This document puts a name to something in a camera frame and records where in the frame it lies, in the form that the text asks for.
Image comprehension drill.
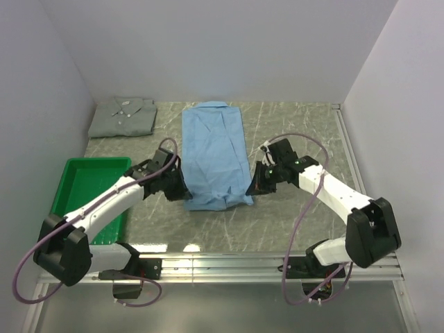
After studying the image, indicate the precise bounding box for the green plastic tray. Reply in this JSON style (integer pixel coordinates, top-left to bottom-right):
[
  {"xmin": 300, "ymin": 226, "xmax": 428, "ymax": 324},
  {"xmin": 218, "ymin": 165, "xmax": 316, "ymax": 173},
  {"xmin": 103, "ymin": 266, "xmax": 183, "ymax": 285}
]
[{"xmin": 50, "ymin": 157, "xmax": 133, "ymax": 246}]

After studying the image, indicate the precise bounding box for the folded grey shirt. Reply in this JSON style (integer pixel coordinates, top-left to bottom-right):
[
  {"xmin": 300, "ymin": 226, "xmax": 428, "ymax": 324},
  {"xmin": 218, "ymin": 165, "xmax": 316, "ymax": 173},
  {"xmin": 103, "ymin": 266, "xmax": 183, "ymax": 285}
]
[{"xmin": 88, "ymin": 97, "xmax": 157, "ymax": 138}]

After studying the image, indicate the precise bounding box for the light blue long sleeve shirt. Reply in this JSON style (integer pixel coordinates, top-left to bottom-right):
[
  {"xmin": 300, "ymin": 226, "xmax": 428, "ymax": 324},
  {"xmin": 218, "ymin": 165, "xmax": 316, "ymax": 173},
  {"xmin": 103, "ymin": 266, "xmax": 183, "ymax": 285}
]
[{"xmin": 182, "ymin": 101, "xmax": 253, "ymax": 211}]

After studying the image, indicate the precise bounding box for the aluminium front rail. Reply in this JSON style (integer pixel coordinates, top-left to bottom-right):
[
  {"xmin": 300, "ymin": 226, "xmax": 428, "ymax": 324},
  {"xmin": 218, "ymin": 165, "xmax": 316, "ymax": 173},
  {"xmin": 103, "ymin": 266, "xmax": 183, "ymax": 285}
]
[{"xmin": 78, "ymin": 253, "xmax": 404, "ymax": 284}]

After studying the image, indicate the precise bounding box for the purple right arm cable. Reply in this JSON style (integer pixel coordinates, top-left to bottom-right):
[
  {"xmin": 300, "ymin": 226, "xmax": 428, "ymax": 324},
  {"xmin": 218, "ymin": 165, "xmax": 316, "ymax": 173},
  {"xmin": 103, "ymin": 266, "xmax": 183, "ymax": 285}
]
[{"xmin": 268, "ymin": 133, "xmax": 355, "ymax": 306}]

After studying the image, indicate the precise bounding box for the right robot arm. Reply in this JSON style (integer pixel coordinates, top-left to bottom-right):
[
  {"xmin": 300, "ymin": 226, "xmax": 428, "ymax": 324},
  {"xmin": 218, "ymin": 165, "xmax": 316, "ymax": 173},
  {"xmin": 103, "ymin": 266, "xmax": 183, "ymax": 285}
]
[{"xmin": 246, "ymin": 139, "xmax": 402, "ymax": 278}]

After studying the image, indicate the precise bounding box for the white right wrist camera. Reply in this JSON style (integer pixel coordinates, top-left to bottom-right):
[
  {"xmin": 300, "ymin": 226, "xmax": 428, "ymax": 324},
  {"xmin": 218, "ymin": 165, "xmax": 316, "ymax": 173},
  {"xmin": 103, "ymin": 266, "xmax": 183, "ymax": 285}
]
[{"xmin": 259, "ymin": 140, "xmax": 275, "ymax": 167}]

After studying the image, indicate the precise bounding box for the aluminium rail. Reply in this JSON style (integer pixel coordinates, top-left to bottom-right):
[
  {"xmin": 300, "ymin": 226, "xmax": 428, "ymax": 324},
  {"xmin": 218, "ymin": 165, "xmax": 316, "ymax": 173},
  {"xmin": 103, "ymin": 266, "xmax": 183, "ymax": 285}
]
[
  {"xmin": 78, "ymin": 253, "xmax": 404, "ymax": 284},
  {"xmin": 332, "ymin": 103, "xmax": 367, "ymax": 194}
]

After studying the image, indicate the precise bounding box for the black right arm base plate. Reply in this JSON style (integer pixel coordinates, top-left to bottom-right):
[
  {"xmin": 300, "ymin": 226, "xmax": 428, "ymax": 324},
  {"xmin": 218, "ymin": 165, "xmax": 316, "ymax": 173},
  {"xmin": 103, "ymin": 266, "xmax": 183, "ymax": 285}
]
[{"xmin": 277, "ymin": 255, "xmax": 348, "ymax": 302}]

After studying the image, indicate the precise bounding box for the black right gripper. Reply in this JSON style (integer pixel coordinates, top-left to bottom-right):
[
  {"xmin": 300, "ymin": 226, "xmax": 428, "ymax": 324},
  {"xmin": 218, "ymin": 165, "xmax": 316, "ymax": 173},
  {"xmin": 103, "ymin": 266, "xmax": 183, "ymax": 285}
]
[{"xmin": 246, "ymin": 160, "xmax": 284, "ymax": 196}]

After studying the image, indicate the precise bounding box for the aluminium right side rail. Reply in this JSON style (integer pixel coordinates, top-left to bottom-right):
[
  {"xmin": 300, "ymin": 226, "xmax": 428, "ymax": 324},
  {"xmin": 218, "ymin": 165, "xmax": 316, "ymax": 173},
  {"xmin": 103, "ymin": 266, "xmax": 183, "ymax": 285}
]
[{"xmin": 332, "ymin": 103, "xmax": 367, "ymax": 194}]

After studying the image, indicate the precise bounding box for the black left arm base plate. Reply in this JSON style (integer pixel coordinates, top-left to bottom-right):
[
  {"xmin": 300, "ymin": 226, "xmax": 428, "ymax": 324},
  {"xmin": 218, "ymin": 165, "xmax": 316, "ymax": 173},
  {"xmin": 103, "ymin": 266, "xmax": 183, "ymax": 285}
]
[{"xmin": 98, "ymin": 258, "xmax": 162, "ymax": 304}]

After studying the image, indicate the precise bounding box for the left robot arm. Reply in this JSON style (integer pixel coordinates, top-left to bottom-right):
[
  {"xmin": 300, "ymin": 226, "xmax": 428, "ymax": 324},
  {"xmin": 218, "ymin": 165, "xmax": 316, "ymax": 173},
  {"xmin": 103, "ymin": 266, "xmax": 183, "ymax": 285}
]
[{"xmin": 33, "ymin": 148, "xmax": 191, "ymax": 287}]

